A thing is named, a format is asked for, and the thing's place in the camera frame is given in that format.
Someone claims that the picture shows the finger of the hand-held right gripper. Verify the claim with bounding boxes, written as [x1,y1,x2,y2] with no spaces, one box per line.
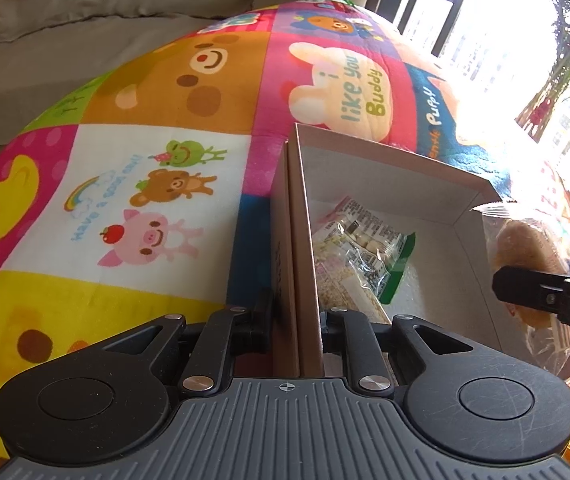
[492,259,570,351]

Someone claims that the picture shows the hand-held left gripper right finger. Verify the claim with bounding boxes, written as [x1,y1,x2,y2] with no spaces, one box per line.
[319,309,476,401]

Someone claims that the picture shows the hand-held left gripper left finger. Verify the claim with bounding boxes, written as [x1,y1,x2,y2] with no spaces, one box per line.
[87,289,275,395]

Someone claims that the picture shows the clear packet of bread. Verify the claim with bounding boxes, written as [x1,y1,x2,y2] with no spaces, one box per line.
[475,202,570,376]

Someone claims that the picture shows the puffed rice bar packet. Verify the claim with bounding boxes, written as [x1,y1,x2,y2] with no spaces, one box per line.
[314,237,391,326]

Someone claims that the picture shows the clear packet of white puffs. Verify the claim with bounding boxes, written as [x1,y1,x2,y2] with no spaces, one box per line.
[315,197,417,306]

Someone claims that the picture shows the cardboard box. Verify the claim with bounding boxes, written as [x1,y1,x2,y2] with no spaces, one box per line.
[270,122,570,378]

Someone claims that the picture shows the colourful cartoon printed blanket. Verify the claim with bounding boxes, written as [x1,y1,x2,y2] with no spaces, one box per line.
[0,0,570,480]

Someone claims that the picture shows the grey fabric sofa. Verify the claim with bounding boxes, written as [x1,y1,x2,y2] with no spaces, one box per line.
[0,0,333,161]

